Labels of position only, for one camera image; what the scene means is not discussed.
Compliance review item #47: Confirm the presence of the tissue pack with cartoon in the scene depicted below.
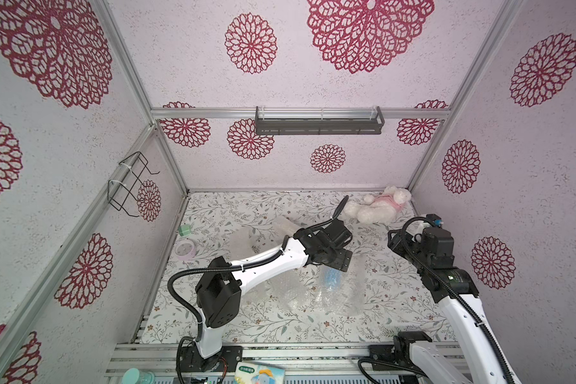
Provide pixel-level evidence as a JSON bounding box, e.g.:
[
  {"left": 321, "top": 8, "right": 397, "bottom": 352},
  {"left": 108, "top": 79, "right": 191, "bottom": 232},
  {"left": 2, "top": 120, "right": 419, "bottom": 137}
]
[{"left": 234, "top": 362, "right": 286, "bottom": 384}]

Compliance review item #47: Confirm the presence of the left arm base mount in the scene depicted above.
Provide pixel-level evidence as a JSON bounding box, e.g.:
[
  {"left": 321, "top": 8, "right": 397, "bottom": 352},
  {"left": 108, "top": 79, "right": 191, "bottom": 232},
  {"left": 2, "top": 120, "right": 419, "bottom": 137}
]
[{"left": 177, "top": 343, "right": 243, "bottom": 374}]

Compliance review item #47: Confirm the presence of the loose bubble wrap sheet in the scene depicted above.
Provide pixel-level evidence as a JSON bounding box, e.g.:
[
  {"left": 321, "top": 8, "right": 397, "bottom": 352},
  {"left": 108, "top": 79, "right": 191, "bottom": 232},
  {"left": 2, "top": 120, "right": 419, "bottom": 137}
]
[{"left": 229, "top": 227, "right": 307, "bottom": 310}]

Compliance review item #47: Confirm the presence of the teal bottle cap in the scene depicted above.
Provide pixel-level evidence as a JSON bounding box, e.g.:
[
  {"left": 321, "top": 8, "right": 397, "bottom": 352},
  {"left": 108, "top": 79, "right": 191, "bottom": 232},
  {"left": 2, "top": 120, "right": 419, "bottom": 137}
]
[{"left": 121, "top": 368, "right": 155, "bottom": 384}]

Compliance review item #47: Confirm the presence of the blue vase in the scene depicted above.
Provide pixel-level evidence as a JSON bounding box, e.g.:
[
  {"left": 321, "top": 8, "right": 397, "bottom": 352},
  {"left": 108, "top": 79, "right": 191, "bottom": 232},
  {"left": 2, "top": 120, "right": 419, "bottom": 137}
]
[{"left": 322, "top": 267, "right": 344, "bottom": 291}]

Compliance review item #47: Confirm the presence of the black wire wall basket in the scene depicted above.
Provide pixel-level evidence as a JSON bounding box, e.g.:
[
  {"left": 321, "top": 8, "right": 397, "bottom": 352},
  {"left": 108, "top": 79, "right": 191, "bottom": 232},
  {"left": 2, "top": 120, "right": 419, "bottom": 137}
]
[{"left": 106, "top": 151, "right": 159, "bottom": 218}]

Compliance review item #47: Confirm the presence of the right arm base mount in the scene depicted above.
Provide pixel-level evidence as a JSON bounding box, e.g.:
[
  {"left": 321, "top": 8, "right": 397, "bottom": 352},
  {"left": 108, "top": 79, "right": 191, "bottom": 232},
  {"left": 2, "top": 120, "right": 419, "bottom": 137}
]
[{"left": 368, "top": 331, "right": 432, "bottom": 372}]

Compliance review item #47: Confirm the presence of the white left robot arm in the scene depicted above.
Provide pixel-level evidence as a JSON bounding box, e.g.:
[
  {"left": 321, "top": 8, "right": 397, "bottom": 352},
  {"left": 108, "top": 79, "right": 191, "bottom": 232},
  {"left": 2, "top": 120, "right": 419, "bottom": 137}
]
[{"left": 167, "top": 219, "right": 353, "bottom": 359}]

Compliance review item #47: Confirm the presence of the green small box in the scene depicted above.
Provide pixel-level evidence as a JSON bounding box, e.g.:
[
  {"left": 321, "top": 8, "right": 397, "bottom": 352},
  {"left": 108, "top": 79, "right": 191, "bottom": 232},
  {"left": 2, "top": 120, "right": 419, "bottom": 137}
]
[{"left": 178, "top": 224, "right": 192, "bottom": 237}]

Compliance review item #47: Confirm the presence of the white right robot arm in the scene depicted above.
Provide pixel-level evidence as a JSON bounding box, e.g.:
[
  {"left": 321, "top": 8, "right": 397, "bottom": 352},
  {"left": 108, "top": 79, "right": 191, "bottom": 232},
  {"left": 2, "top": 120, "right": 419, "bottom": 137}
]
[{"left": 387, "top": 223, "right": 521, "bottom": 383}]

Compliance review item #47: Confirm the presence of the white plush dog pink shirt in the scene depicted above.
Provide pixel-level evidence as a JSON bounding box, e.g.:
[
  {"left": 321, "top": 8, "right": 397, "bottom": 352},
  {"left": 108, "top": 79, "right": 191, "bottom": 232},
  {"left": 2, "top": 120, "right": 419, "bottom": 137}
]
[{"left": 342, "top": 186, "right": 412, "bottom": 224}]

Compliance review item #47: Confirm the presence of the black wall shelf rack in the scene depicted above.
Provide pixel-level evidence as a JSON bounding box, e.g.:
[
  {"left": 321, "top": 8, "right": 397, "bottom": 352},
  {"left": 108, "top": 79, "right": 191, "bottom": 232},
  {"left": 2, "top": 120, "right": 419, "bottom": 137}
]
[{"left": 254, "top": 107, "right": 386, "bottom": 136}]

